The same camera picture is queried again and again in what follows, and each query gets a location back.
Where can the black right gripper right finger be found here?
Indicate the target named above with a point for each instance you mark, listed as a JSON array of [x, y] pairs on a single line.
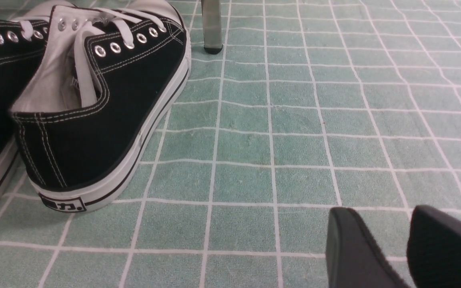
[[434, 249]]

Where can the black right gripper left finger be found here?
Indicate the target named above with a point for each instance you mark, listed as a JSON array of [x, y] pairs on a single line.
[[353, 256]]

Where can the metal shoe rack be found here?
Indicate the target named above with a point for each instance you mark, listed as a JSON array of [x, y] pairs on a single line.
[[212, 26]]

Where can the black canvas sneaker right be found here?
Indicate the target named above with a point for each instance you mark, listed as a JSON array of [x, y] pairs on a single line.
[[106, 79]]

